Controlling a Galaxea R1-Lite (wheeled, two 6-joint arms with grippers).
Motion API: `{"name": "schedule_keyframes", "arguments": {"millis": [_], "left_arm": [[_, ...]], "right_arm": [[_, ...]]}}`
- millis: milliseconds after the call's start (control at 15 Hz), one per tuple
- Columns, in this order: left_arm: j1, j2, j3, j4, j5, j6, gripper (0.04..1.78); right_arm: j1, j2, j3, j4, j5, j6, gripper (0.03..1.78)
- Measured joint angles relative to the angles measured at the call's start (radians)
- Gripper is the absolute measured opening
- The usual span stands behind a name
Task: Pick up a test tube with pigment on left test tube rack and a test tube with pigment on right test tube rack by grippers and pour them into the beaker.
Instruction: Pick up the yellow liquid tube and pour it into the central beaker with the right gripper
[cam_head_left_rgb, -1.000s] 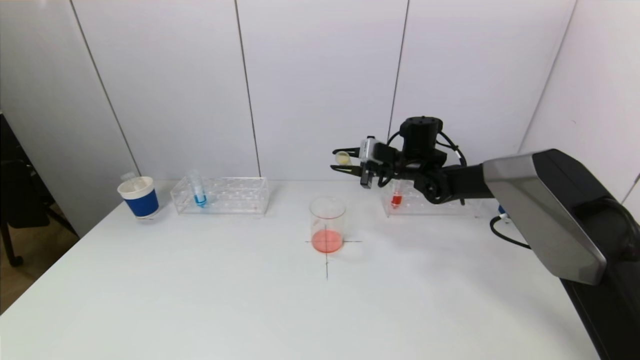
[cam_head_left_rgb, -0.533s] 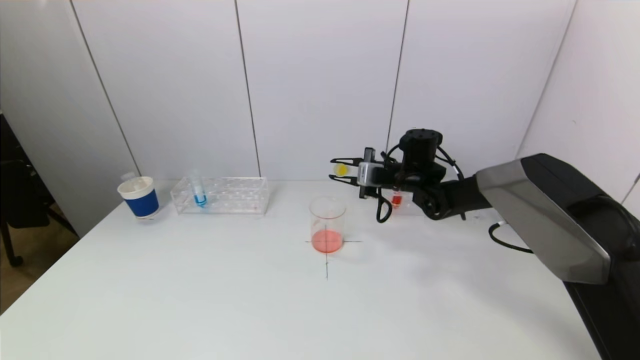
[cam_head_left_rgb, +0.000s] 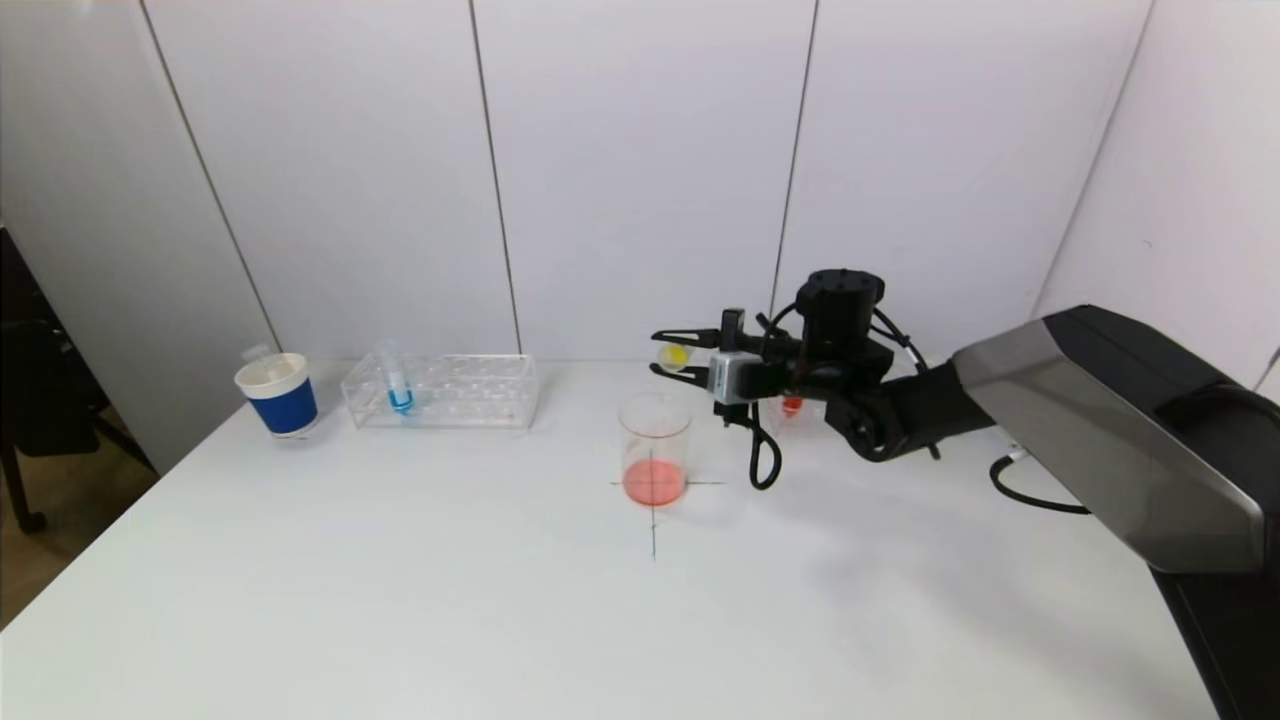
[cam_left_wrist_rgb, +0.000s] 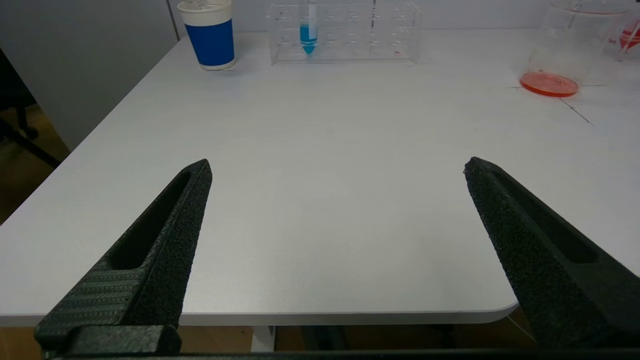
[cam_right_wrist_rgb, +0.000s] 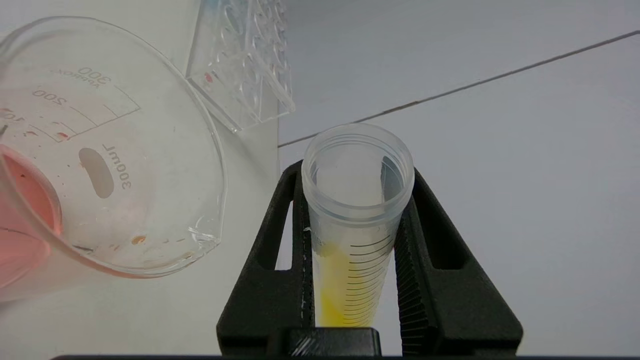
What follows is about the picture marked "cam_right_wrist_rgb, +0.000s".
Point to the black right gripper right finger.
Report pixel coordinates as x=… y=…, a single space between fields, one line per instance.
x=455 y=310

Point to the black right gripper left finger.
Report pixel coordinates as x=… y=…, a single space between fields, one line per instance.
x=265 y=300

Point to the test tube with yellow pigment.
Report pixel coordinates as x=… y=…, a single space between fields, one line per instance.
x=357 y=220

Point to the clear glass beaker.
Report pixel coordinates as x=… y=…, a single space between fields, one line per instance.
x=100 y=165

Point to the clear acrylic test tube rack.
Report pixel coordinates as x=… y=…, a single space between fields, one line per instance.
x=240 y=65

